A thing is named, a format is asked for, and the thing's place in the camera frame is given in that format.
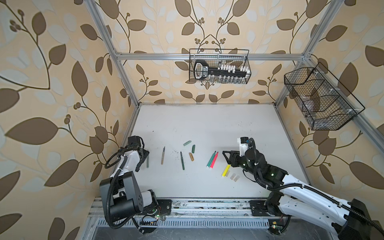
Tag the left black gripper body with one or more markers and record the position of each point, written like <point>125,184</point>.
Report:
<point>144,154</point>

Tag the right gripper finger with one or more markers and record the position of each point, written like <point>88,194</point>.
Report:
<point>225,153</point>
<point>228,160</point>

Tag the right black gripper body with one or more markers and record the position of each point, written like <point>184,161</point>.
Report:
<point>239,161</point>

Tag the dark green pen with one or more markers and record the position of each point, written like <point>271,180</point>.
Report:
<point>182,161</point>

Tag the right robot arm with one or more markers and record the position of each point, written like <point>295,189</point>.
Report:
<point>293,198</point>

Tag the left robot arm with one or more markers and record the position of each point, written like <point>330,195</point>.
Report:
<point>122,199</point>

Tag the yellow highlighter marker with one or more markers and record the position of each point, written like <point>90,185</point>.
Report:
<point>226,170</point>

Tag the pink highlighter marker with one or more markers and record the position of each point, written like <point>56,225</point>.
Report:
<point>214,160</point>

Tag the green highlighter marker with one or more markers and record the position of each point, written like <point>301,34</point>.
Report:
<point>211,160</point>

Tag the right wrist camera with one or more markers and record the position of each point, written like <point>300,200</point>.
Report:
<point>243,144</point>

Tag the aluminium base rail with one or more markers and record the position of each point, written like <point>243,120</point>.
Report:
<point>226,214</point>

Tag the black socket rail tool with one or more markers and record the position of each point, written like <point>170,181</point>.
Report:
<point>202,70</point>

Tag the rear black wire basket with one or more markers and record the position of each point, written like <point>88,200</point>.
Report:
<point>236,57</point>

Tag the black wire basket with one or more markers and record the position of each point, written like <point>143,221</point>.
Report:
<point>326,103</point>
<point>236,57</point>

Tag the right black wire basket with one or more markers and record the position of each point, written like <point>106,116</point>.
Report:
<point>326,103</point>

